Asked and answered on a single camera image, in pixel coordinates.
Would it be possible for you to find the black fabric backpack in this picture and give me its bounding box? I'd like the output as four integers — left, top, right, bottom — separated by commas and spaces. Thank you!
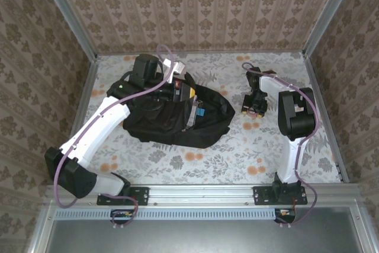
123, 71, 236, 149

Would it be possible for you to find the black connector board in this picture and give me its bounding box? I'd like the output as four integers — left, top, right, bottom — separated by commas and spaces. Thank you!
111, 209, 134, 222
275, 208, 297, 223

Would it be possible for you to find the steel sheet panel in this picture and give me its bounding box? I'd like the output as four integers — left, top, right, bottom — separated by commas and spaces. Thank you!
46, 219, 364, 253

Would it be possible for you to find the thin aluminium wall rail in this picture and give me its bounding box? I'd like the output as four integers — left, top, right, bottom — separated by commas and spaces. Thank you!
96, 47, 306, 57

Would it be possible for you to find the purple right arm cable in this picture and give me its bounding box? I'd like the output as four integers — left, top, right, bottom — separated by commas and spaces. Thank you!
242, 62, 319, 230

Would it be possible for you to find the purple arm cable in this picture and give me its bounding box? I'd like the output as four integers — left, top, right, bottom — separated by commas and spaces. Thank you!
54, 44, 175, 230
242, 62, 319, 230

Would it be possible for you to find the aluminium side rail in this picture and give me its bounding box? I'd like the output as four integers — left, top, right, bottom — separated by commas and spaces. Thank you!
66, 60, 100, 159
304, 56, 350, 183

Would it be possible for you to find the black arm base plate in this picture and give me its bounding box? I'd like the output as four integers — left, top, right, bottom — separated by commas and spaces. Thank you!
253, 185, 307, 206
97, 187, 149, 206

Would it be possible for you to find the aluminium mounting rail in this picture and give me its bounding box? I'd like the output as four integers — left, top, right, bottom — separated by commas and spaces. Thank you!
44, 184, 361, 205

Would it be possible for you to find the aluminium frame post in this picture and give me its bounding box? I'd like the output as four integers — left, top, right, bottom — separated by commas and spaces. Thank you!
35, 0, 98, 61
301, 0, 361, 58

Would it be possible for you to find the grey slotted cable duct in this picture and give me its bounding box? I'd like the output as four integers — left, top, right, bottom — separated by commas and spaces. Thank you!
54, 208, 278, 221

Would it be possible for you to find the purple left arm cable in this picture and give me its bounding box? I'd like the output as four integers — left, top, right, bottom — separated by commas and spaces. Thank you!
54, 44, 175, 230

